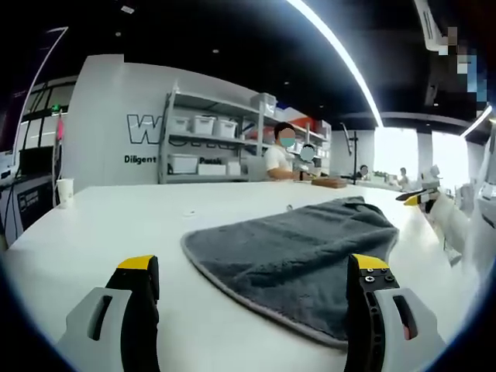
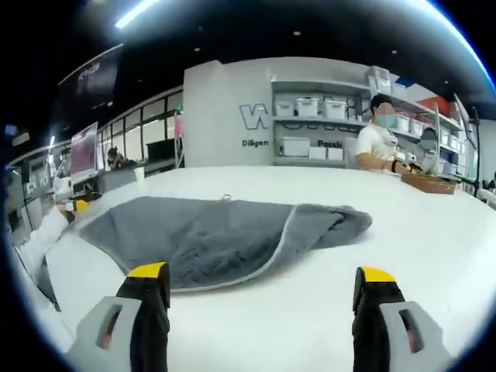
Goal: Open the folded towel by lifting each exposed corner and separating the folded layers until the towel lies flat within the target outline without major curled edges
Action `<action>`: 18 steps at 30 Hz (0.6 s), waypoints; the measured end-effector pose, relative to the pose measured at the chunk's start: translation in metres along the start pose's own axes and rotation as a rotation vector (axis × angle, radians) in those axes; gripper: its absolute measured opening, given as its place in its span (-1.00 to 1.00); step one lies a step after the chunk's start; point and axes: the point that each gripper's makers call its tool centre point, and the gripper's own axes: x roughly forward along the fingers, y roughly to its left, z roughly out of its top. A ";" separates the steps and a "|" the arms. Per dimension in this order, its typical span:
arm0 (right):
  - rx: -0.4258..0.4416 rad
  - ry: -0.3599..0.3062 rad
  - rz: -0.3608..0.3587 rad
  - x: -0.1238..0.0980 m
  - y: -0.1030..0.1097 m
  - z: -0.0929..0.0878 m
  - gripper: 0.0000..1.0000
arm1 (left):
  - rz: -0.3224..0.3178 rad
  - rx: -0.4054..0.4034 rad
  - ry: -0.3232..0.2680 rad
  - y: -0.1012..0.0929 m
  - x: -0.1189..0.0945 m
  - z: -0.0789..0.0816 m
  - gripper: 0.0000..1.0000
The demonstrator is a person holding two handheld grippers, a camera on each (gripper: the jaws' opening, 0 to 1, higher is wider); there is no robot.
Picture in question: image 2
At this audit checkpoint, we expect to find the black tripod stand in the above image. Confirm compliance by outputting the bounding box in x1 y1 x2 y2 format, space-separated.
453 92 485 187

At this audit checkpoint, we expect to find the black monitor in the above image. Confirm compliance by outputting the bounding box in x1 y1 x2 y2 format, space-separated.
146 139 177 162

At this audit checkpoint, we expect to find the large display screen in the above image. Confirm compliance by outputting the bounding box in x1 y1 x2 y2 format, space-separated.
71 122 99 183

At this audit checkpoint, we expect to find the grey towel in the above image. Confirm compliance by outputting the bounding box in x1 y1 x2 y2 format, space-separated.
79 193 374 294

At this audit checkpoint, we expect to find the grey counter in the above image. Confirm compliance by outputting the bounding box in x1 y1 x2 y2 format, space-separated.
102 160 183 183

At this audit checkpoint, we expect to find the brown wooden tray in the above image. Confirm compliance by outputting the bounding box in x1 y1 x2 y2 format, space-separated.
401 173 458 195

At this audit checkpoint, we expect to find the dark hanging display panel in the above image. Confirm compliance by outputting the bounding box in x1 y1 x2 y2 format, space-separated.
57 42 125 109

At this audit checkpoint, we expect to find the long ceiling light strip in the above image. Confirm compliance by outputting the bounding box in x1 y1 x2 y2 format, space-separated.
115 0 160 29

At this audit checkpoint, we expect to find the clear storage bin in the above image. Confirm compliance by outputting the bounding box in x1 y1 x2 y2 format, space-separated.
366 65 392 94

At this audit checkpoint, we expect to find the large white storage box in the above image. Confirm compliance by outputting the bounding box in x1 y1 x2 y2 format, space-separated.
277 137 311 157

